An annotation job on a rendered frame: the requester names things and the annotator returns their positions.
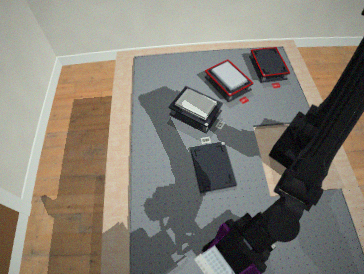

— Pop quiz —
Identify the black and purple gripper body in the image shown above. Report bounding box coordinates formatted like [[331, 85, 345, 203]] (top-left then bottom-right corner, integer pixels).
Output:
[[225, 212, 271, 273]]

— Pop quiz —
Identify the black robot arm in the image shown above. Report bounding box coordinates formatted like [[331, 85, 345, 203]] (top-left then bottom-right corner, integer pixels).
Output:
[[236, 37, 364, 256]]

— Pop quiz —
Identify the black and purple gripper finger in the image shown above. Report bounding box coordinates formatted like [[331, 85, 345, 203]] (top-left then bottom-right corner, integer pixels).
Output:
[[239, 263, 262, 274], [208, 223, 232, 249]]

